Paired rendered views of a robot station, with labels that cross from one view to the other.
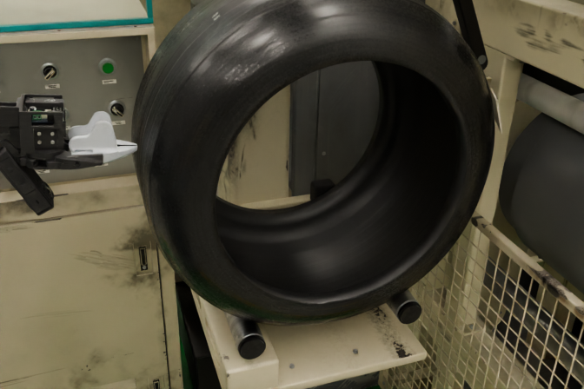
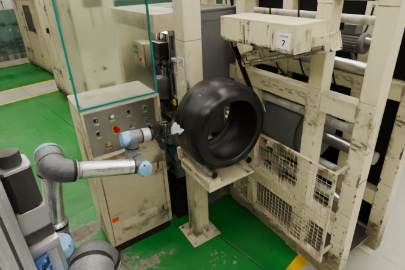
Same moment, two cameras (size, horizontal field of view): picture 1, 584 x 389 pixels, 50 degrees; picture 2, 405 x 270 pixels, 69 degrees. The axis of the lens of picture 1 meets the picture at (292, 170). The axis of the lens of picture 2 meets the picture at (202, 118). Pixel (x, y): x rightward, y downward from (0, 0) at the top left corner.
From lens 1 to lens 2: 0.91 m
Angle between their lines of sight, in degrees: 12
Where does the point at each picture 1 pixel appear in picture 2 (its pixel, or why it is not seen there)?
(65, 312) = (135, 186)
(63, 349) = (135, 199)
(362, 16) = (234, 91)
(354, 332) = (233, 169)
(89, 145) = (175, 131)
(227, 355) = (207, 179)
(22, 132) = (163, 130)
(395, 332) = (244, 167)
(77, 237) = not seen: hidden behind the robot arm
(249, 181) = not seen: hidden behind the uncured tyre
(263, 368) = (217, 180)
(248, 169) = not seen: hidden behind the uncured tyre
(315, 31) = (226, 96)
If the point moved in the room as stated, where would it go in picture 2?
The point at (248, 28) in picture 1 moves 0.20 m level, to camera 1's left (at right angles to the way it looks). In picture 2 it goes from (211, 98) to (175, 103)
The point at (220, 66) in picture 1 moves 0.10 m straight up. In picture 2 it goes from (207, 108) to (206, 90)
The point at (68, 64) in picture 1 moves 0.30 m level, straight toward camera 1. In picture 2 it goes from (133, 108) to (152, 123)
